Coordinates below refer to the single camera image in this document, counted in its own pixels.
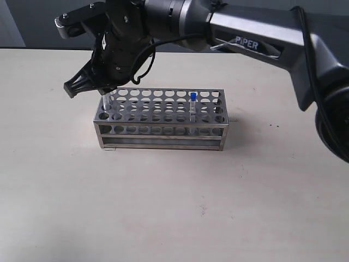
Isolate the blue capped tube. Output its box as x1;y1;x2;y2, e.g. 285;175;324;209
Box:
102;93;111;111
189;92;197;135

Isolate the silver wrist camera on right arm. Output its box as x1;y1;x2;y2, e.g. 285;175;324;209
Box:
55;2;108;39

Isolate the stainless steel test tube rack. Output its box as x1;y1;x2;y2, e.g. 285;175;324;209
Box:
93;87;229;151

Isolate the blue capped tube back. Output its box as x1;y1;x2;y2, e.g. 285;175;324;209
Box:
102;93;111;111

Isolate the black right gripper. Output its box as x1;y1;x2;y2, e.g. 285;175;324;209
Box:
63;1;153;98

